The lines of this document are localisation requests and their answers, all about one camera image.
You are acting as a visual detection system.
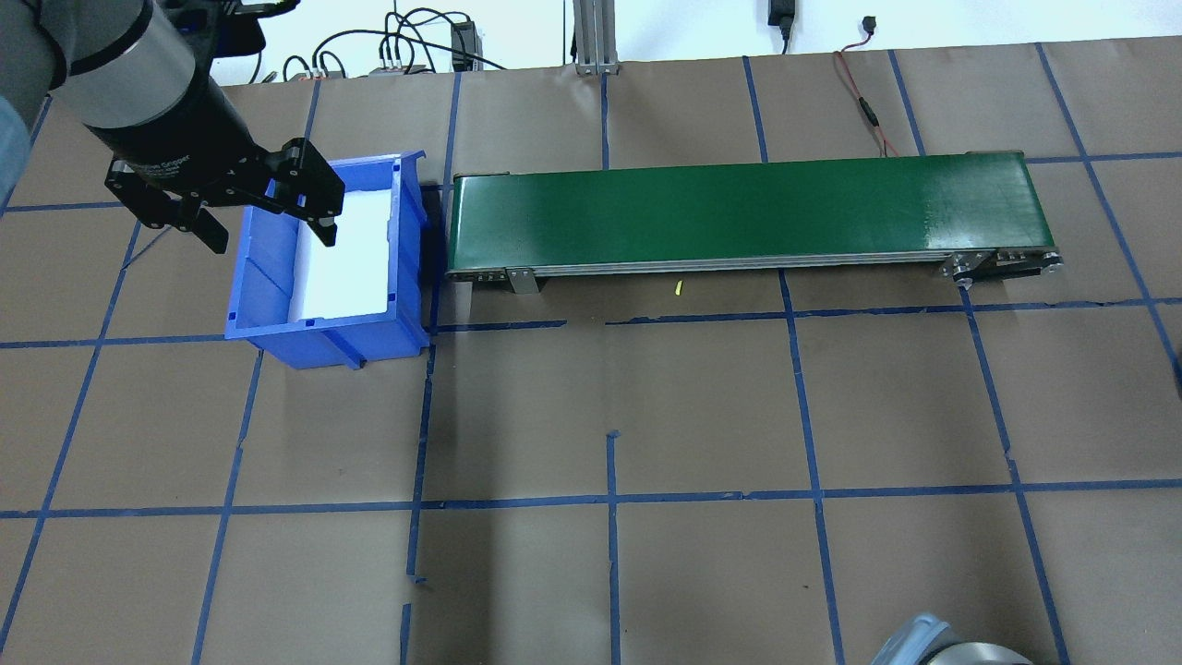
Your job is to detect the aluminium frame post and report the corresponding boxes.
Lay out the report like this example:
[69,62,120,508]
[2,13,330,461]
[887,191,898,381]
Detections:
[572,0,622,77]

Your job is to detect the white work table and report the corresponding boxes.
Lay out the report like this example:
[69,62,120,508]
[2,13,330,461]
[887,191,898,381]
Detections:
[621,0,1182,64]
[231,0,575,89]

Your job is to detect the black cable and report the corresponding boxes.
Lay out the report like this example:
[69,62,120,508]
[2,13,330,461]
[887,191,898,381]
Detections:
[309,7,507,73]

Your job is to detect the blue plastic bin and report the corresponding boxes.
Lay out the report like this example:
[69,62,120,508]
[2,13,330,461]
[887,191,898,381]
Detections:
[224,151,432,371]

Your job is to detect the white foam liner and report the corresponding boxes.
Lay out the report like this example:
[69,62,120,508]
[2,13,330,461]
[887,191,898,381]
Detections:
[289,185,400,322]

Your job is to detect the green conveyor belt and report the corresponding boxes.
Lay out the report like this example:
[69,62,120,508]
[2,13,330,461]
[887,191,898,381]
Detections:
[445,151,1065,296]

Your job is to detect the red conveyor wire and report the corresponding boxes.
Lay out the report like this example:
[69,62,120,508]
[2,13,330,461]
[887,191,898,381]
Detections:
[834,14,904,160]

